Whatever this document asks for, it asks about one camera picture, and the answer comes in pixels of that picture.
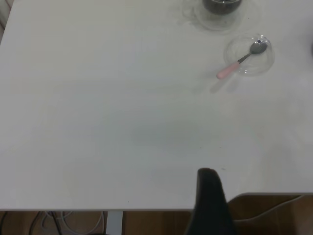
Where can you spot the clear round glass lid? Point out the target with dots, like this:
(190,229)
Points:
(254,67)

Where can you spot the dark blue-grey ceramic mug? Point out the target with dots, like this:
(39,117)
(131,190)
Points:
(312,47)

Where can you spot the clear double-wall glass cup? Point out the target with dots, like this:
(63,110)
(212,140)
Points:
(215,23)

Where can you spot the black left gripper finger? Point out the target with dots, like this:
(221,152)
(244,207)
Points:
(210,210)

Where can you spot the white table leg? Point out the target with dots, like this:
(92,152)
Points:
(115,222)

